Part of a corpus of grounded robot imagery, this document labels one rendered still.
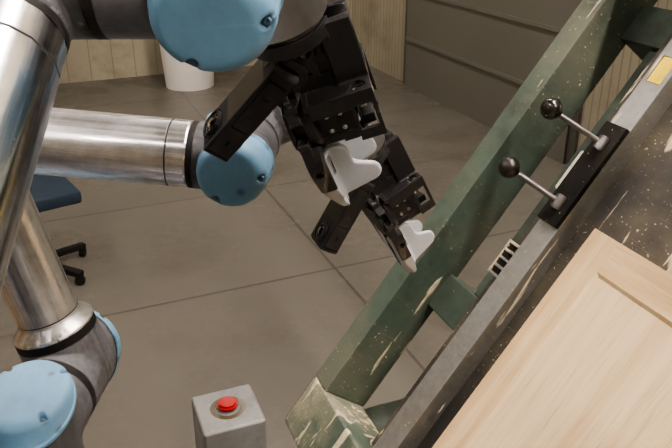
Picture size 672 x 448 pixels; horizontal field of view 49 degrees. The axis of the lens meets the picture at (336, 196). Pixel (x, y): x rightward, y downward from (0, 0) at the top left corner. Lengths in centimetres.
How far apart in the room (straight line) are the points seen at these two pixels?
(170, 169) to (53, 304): 37
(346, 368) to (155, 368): 178
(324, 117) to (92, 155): 29
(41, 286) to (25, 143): 68
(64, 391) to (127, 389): 211
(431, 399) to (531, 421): 20
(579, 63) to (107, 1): 117
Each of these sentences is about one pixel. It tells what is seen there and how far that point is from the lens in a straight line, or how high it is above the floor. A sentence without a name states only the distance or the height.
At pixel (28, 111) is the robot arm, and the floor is 175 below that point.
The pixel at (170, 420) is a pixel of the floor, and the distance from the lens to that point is 295.
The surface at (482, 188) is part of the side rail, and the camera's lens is 148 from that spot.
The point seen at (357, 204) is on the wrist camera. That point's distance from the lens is 95.
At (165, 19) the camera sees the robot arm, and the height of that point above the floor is 179.
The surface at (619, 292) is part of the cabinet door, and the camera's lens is 121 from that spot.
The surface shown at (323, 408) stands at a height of 89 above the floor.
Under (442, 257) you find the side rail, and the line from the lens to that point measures 150.
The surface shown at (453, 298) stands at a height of 110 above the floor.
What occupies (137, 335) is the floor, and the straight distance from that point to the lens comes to 345.
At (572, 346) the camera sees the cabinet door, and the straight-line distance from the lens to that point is 122.
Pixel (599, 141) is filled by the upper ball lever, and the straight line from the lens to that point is 131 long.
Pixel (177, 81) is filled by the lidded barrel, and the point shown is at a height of 10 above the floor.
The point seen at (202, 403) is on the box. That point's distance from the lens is 151.
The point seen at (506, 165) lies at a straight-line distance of 126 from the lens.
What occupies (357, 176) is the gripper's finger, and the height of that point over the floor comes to 161.
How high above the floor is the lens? 186
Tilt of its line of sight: 23 degrees down
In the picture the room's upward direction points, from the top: straight up
